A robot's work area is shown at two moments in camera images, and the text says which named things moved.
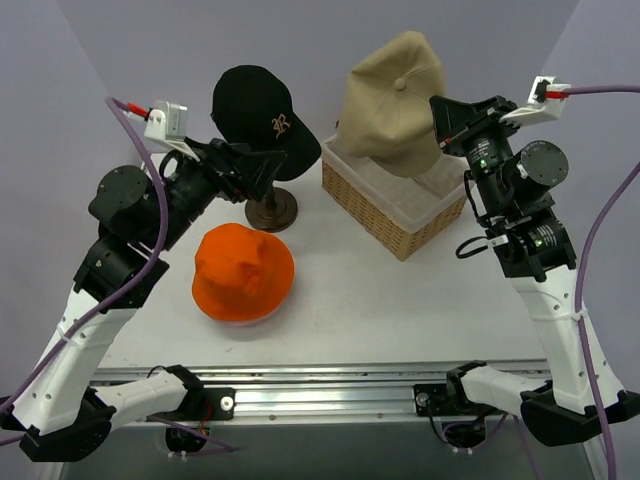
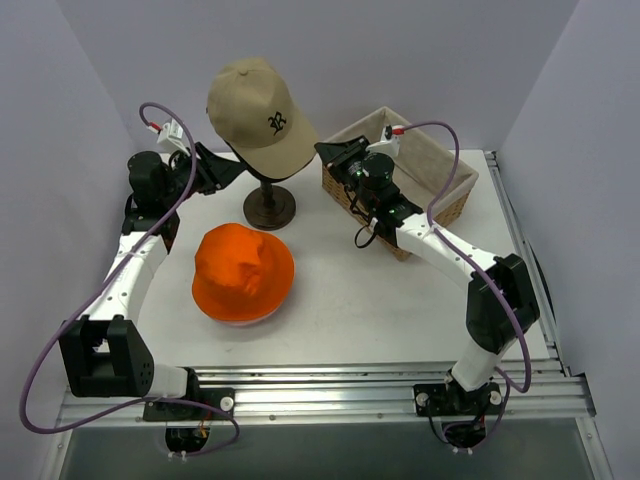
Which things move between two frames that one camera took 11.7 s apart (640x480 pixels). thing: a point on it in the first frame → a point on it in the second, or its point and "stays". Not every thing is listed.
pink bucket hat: x=246 y=322 stays
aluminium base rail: x=365 y=394 stays
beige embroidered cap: x=386 y=114 → x=251 y=111
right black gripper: x=470 y=131 → x=345 y=156
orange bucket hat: x=240 y=273 stays
